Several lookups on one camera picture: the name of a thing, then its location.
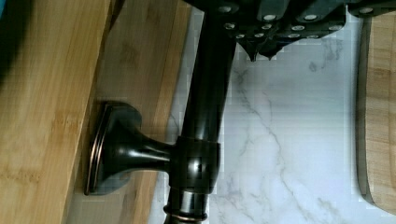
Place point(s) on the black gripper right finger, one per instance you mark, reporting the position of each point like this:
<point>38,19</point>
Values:
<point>371,8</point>

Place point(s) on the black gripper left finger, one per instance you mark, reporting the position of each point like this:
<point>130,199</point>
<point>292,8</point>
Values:
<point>266,26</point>

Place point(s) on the dark metal drawer handle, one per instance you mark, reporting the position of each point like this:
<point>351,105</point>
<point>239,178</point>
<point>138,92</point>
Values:
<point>193,161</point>

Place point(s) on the wooden drawer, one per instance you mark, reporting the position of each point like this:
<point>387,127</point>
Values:
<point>60,60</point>

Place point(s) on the wooden cutting board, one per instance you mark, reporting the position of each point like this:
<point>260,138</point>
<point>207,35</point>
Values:
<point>375,113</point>

